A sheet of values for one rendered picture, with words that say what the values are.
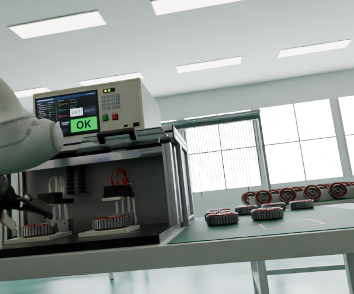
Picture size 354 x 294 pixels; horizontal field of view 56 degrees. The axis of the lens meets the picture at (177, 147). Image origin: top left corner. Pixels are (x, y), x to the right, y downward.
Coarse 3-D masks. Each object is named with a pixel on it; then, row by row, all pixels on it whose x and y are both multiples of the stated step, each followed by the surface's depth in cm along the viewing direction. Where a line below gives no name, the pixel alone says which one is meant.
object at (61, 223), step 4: (56, 220) 120; (60, 220) 120; (64, 220) 120; (68, 220) 121; (72, 220) 124; (60, 224) 120; (64, 224) 120; (68, 224) 121; (72, 224) 124; (60, 228) 120; (64, 228) 119; (72, 228) 123; (56, 232) 120; (72, 232) 123
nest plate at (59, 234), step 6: (54, 234) 104; (60, 234) 106; (66, 234) 110; (6, 240) 101; (12, 240) 101; (18, 240) 101; (24, 240) 101; (30, 240) 100; (36, 240) 100; (42, 240) 100
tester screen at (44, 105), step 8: (64, 96) 128; (72, 96) 128; (80, 96) 127; (88, 96) 127; (40, 104) 129; (48, 104) 128; (56, 104) 128; (64, 104) 128; (72, 104) 127; (80, 104) 127; (88, 104) 126; (40, 112) 129; (48, 112) 128; (56, 112) 128; (64, 112) 127; (96, 112) 125; (56, 120) 127; (64, 120) 127
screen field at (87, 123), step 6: (72, 120) 126; (78, 120) 126; (84, 120) 125; (90, 120) 125; (96, 120) 125; (72, 126) 126; (78, 126) 125; (84, 126) 125; (90, 126) 125; (96, 126) 124
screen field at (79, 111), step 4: (76, 108) 127; (80, 108) 126; (84, 108) 126; (88, 108) 126; (92, 108) 126; (72, 112) 127; (76, 112) 126; (80, 112) 126; (84, 112) 126; (88, 112) 126; (92, 112) 125; (72, 116) 126
